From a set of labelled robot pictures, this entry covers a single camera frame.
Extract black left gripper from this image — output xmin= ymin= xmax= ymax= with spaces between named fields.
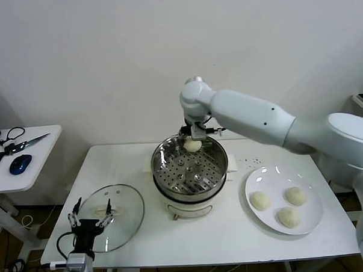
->
xmin=66 ymin=196 xmax=117 ymax=253

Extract white steamed baozi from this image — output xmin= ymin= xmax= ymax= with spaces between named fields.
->
xmin=284 ymin=186 xmax=309 ymax=207
xmin=276 ymin=206 xmax=302 ymax=229
xmin=250 ymin=191 xmax=272 ymax=212
xmin=183 ymin=139 xmax=203 ymax=153

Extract round glass pot lid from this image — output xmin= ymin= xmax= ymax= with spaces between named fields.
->
xmin=72 ymin=182 xmax=147 ymax=255

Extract perforated steel steamer basket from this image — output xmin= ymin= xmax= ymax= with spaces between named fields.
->
xmin=142 ymin=130 xmax=241 ymax=205

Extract small white side table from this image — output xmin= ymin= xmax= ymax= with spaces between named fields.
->
xmin=0 ymin=125 xmax=69 ymax=250

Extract white electric cooking pot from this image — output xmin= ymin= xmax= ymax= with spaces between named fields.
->
xmin=152 ymin=166 xmax=237 ymax=222

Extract blue computer mouse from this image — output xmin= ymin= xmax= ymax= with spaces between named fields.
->
xmin=9 ymin=153 xmax=33 ymax=175

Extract large white plate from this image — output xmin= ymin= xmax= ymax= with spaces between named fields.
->
xmin=244 ymin=164 xmax=325 ymax=238

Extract white shelf cabinet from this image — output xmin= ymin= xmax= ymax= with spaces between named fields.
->
xmin=352 ymin=94 xmax=363 ymax=117

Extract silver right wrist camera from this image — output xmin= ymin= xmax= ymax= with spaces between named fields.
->
xmin=190 ymin=124 xmax=207 ymax=141

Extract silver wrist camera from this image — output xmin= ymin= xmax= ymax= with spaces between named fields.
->
xmin=65 ymin=251 xmax=95 ymax=272
xmin=190 ymin=124 xmax=207 ymax=141

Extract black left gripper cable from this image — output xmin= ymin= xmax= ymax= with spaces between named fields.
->
xmin=55 ymin=232 xmax=78 ymax=263

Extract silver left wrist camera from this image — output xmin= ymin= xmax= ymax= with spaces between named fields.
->
xmin=65 ymin=251 xmax=95 ymax=272

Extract black floor cable bundle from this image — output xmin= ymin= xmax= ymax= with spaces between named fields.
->
xmin=2 ymin=258 xmax=28 ymax=272

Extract black handled scissors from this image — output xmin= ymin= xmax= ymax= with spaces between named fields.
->
xmin=0 ymin=125 xmax=53 ymax=156

